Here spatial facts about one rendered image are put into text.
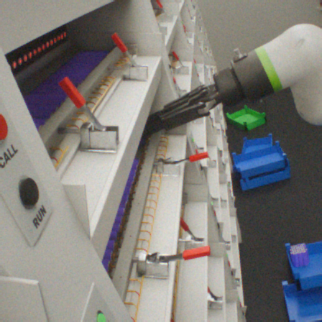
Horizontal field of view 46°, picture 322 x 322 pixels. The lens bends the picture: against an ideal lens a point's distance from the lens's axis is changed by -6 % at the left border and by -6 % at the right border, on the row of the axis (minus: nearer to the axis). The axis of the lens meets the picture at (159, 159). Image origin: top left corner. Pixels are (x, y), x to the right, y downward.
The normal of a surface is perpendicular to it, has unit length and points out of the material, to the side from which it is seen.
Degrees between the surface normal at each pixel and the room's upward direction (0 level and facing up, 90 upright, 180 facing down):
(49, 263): 90
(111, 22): 90
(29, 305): 90
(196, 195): 90
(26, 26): 108
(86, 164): 18
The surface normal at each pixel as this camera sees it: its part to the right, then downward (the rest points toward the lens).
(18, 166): 0.95, -0.22
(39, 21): 1.00, 0.05
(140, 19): -0.09, 0.47
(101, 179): 0.00, -0.88
